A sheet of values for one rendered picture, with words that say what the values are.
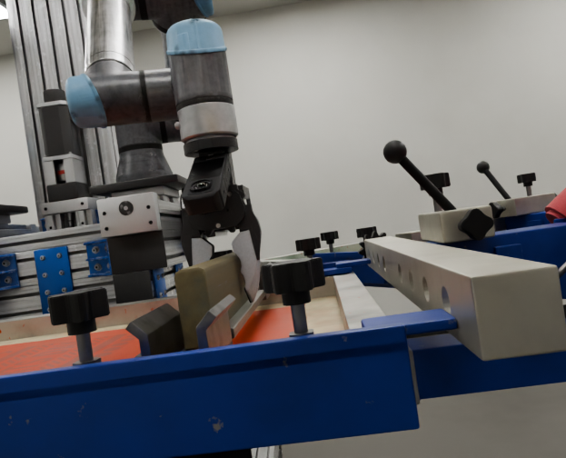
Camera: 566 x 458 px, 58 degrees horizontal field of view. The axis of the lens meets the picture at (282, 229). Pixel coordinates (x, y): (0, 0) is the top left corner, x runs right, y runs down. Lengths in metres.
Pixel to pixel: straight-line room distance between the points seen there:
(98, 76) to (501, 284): 0.62
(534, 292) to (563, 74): 4.74
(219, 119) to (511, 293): 0.44
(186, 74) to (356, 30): 4.12
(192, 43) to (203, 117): 0.09
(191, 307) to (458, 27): 4.53
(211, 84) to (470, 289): 0.45
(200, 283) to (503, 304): 0.27
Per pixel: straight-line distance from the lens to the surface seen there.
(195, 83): 0.67
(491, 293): 0.32
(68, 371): 0.39
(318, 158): 4.48
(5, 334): 1.08
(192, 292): 0.48
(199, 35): 0.69
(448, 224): 0.60
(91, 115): 0.78
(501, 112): 4.80
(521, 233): 0.66
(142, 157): 1.38
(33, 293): 1.49
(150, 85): 0.77
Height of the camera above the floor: 1.08
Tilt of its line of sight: level
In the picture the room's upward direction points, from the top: 8 degrees counter-clockwise
